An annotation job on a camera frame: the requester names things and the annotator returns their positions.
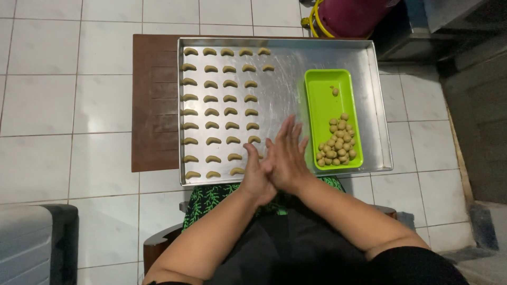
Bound person's left hand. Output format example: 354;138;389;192
239;143;279;207

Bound person's right hand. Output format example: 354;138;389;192
263;114;314;195

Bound green leaf print garment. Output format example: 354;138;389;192
182;176;346;232

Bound pile of green dough balls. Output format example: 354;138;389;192
316;113;357;167

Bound lime green plastic tray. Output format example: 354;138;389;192
304;69;364;171

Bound rows of crescent dough cookies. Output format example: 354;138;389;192
181;47;275;180

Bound silver metal baking tray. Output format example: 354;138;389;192
177;37;394;187

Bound black apron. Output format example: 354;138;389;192
204;196;470;285

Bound brown wooden table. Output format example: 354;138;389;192
131;34;369;173

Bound pink gas cylinder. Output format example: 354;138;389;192
317;0;401;39

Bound dark metal cabinet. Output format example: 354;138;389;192
370;0;507;74

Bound grey plastic container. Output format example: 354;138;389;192
0;204;79;285

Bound yellow gas hose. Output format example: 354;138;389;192
301;0;336;39

